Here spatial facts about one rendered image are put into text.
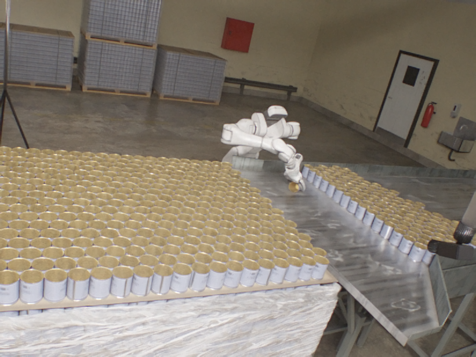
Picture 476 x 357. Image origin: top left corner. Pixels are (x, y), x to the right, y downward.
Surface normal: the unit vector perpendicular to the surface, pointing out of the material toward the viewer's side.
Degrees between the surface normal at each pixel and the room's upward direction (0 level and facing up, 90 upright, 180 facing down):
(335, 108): 90
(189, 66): 88
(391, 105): 90
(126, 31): 91
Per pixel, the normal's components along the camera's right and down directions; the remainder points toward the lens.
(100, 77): 0.39, 0.47
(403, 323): 0.21, -0.90
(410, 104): -0.89, 0.00
